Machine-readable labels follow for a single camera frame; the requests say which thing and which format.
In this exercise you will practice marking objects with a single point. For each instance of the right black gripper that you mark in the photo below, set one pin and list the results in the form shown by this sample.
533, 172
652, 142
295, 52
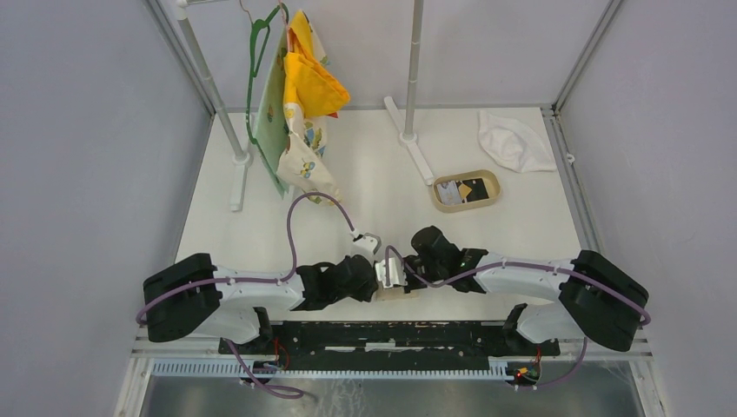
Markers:
411, 285

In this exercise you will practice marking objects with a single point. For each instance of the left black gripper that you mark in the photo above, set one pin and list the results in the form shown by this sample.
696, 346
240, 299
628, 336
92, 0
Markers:
367, 292

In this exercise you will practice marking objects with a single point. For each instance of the beige card holder wallet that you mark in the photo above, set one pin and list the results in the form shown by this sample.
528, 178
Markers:
394, 294

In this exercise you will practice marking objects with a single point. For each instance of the gold card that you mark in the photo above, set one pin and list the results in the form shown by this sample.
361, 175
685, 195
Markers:
464, 190

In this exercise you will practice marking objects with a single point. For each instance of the black card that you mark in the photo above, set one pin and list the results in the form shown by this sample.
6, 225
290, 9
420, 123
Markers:
480, 190

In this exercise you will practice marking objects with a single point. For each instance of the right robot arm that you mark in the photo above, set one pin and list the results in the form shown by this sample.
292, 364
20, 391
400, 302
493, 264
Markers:
584, 297

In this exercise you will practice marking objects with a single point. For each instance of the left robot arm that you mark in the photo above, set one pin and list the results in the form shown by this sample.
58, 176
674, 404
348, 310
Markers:
194, 296

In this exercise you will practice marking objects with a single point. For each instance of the white card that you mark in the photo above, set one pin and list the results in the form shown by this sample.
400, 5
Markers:
448, 194

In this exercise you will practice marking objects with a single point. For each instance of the beige oval tray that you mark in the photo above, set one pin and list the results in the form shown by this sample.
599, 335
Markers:
492, 183

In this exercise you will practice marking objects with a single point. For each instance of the right rack foot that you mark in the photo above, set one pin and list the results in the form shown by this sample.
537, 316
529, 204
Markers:
413, 148

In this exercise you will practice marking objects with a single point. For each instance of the cream printed cloth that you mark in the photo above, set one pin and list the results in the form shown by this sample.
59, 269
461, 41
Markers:
301, 163

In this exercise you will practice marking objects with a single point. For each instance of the right rack pole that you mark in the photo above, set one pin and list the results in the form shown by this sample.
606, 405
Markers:
411, 69

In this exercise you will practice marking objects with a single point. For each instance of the rack pole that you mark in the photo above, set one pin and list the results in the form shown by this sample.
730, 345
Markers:
180, 7
411, 69

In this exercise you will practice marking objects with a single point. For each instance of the white cloth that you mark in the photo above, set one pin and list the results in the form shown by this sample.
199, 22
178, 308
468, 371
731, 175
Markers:
513, 145

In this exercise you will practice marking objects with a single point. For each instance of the left rack pole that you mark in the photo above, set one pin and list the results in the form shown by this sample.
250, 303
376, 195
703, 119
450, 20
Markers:
180, 7

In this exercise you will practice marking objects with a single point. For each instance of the light green printed cloth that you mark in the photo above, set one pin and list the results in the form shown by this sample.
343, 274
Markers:
271, 131

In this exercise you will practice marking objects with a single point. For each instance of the yellow cloth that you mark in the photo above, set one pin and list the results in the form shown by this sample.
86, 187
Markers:
307, 82

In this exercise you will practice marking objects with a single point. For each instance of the pink clothes hanger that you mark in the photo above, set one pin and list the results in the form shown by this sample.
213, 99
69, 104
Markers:
286, 22

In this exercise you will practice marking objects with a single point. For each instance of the green clothes hanger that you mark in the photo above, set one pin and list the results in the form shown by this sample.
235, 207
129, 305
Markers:
258, 38

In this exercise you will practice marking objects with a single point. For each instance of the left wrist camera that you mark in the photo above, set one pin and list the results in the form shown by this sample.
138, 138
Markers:
365, 244

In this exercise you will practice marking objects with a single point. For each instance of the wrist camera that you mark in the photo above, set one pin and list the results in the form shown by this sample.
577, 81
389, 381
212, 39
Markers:
390, 273
365, 244

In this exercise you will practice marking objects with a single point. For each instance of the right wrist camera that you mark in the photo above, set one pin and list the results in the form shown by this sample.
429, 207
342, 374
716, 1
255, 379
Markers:
390, 273

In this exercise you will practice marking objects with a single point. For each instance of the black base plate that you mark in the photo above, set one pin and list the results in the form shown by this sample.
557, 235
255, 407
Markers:
392, 345

